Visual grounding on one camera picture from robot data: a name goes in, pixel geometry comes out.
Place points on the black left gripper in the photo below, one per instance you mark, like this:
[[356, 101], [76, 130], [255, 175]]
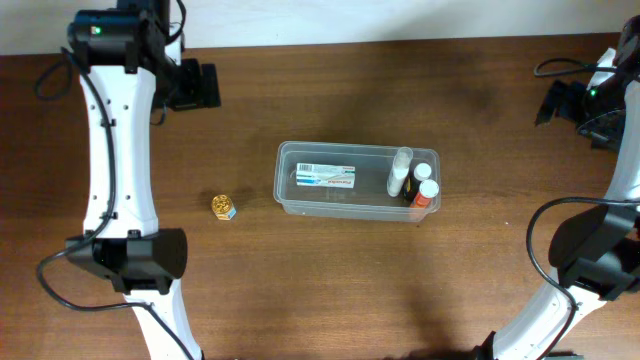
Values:
[[201, 85]]

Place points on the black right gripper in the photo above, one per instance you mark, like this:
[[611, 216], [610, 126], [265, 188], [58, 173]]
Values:
[[558, 103]]

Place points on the small gold-lidded jar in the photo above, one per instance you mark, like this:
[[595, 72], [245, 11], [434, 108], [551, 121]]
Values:
[[223, 207]]

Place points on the white Panadol medicine box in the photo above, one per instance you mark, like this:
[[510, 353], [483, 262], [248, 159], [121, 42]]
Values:
[[321, 175]]

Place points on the dark syrup bottle white cap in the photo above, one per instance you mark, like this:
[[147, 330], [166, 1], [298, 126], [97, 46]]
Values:
[[420, 173]]

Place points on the orange tube white cap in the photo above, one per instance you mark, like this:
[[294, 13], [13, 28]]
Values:
[[427, 192]]

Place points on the white plastic lotion bottle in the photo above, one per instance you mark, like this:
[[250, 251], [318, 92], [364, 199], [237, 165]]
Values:
[[399, 171]]

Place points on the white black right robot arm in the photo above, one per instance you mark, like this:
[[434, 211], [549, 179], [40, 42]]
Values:
[[592, 257]]

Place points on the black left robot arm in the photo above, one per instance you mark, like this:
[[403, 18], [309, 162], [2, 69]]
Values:
[[131, 65]]

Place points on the clear plastic container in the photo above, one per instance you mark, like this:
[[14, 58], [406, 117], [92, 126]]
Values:
[[367, 199]]

